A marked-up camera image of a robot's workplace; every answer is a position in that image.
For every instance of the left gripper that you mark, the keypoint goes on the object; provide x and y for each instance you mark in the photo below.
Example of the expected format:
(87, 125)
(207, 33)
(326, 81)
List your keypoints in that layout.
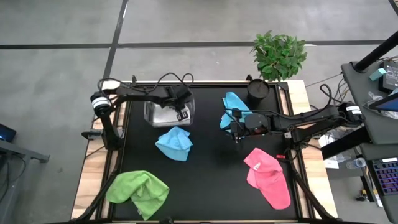
(185, 99)

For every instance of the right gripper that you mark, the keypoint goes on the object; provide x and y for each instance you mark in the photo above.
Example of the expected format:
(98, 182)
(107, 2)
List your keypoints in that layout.
(255, 124)

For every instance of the grey microfiber towel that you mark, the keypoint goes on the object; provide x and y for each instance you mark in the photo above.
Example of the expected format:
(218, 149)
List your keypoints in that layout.
(164, 116)

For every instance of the light blue microfiber towel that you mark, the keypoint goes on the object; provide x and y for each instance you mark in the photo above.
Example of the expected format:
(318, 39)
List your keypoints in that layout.
(174, 144)

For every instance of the clear plastic bin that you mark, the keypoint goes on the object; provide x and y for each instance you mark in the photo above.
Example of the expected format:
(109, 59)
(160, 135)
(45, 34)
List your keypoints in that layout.
(149, 115)

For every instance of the turquoise microfiber towel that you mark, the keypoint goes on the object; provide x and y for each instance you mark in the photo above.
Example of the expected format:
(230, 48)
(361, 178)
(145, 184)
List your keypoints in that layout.
(231, 101)

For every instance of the pink microfiber towel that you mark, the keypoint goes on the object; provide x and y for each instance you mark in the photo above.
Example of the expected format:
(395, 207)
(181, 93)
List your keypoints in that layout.
(269, 180)

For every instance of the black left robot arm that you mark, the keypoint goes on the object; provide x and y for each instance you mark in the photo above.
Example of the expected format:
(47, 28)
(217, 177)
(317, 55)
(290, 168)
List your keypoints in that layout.
(136, 93)

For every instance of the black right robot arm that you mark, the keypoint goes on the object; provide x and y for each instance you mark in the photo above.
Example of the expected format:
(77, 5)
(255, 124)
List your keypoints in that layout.
(311, 119)

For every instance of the green microfiber towel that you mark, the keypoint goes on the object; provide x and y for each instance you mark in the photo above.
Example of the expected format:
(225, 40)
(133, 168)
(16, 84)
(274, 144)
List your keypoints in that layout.
(140, 189)

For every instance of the small red clip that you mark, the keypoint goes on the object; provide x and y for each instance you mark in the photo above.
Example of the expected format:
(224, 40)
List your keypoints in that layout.
(280, 156)

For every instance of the green leafy plant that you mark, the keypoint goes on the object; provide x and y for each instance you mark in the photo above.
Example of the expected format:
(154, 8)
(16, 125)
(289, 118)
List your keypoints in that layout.
(278, 56)

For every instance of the white paper sheet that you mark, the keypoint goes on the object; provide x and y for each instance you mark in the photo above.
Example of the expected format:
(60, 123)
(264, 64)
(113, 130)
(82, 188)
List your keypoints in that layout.
(329, 163)

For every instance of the clear plastic water bottle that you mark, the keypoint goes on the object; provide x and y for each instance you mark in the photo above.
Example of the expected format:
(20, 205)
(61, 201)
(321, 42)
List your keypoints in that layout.
(357, 163)

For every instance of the grey side desk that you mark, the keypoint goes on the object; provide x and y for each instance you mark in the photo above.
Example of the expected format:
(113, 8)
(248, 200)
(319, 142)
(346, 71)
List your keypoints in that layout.
(357, 93)

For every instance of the clear plastic bag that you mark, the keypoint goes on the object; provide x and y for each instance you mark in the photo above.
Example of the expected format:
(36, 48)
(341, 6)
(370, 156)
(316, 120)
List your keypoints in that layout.
(373, 98)

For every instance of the small teal box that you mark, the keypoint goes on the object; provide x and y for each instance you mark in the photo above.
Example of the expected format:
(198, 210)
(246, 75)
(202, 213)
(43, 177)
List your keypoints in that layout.
(377, 74)

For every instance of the dark tablet screen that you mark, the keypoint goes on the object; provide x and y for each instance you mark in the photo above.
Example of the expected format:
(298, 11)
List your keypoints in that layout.
(388, 104)

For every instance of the backlit computer keyboard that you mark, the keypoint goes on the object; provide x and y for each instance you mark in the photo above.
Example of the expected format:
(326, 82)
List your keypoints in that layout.
(387, 177)

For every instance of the black pole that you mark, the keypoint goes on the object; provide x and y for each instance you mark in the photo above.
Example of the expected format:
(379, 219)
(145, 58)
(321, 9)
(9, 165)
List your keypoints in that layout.
(376, 53)

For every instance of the black electronic device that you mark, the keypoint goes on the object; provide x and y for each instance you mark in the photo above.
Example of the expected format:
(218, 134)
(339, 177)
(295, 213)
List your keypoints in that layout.
(390, 77)

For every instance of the grey metal desk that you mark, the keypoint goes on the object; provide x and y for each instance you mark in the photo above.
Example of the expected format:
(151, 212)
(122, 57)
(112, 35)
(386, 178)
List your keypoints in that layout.
(18, 151)

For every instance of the blue lit device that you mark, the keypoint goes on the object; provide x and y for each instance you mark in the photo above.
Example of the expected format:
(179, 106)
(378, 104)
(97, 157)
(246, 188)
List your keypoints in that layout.
(6, 133)

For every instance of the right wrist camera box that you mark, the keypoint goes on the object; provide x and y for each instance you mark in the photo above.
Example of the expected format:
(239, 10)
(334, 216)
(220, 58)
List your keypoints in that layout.
(236, 113)

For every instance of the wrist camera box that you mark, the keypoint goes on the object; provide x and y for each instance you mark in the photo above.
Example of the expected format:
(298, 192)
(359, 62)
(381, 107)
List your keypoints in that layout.
(174, 92)
(236, 113)

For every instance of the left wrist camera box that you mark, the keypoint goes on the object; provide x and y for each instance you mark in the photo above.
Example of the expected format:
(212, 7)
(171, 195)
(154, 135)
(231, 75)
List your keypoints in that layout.
(174, 92)

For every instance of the black metal table frame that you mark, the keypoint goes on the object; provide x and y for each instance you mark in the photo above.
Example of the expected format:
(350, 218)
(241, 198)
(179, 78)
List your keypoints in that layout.
(283, 86)

